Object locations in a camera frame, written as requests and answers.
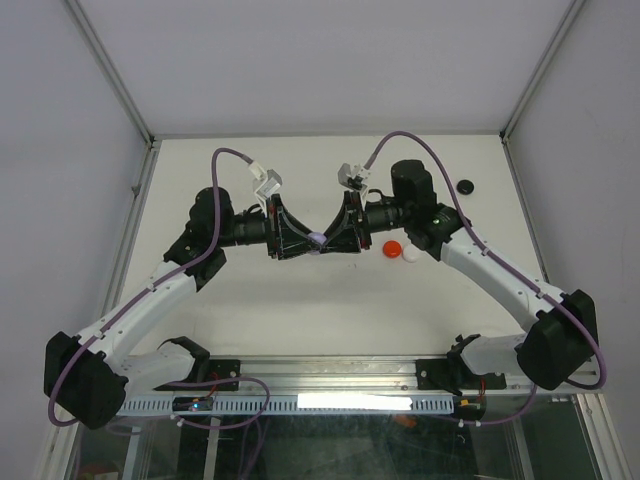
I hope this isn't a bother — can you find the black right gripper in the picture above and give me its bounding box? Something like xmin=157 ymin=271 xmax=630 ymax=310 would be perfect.
xmin=319 ymin=191 xmax=412 ymax=255

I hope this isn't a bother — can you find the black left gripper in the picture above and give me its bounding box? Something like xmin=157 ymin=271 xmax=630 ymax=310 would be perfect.
xmin=216 ymin=195 xmax=322 ymax=260

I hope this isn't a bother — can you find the lilac charging case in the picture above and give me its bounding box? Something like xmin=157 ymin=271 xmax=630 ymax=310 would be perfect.
xmin=308 ymin=232 xmax=327 ymax=255

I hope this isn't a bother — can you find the orange charging case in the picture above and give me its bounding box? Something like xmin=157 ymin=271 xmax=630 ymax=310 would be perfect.
xmin=382 ymin=240 xmax=403 ymax=258

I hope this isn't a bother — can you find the white charging case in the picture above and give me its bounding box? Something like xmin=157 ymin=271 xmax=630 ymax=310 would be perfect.
xmin=402 ymin=244 xmax=421 ymax=263

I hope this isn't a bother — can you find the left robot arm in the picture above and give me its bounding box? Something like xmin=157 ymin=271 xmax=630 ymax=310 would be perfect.
xmin=44 ymin=187 xmax=328 ymax=429

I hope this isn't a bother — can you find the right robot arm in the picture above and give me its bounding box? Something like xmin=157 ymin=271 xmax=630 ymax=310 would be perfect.
xmin=323 ymin=160 xmax=598 ymax=392

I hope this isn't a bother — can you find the black charging case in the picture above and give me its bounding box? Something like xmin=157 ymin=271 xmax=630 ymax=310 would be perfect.
xmin=456 ymin=179 xmax=475 ymax=196

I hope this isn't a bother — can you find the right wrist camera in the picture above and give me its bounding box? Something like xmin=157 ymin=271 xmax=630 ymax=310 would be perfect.
xmin=337 ymin=163 xmax=371 ymax=196

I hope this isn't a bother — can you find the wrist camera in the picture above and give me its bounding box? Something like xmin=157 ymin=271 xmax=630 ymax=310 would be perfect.
xmin=248 ymin=161 xmax=283 ymax=211
xmin=337 ymin=163 xmax=371 ymax=196

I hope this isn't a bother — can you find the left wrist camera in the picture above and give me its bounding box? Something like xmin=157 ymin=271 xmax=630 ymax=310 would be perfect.
xmin=248 ymin=161 xmax=283 ymax=211

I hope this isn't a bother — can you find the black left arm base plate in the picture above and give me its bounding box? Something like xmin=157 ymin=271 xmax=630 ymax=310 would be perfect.
xmin=155 ymin=357 xmax=242 ymax=392

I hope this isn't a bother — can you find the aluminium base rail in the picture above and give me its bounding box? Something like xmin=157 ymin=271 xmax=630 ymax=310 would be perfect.
xmin=119 ymin=353 xmax=601 ymax=401

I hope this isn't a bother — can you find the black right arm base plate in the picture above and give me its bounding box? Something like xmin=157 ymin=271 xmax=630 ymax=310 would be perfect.
xmin=415 ymin=357 xmax=507 ymax=396

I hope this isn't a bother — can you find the grey slotted cable duct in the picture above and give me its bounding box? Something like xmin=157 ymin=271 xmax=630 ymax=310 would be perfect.
xmin=119 ymin=393 xmax=454 ymax=417

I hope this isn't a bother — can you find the aluminium frame post left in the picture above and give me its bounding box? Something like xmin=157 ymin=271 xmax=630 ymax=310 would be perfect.
xmin=62 ymin=0 xmax=155 ymax=145

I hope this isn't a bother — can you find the aluminium frame post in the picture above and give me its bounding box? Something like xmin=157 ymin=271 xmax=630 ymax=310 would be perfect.
xmin=499 ymin=0 xmax=588 ymax=142
xmin=62 ymin=0 xmax=155 ymax=145

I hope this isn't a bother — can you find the aluminium frame post right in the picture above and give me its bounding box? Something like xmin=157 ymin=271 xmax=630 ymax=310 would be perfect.
xmin=499 ymin=0 xmax=588 ymax=142

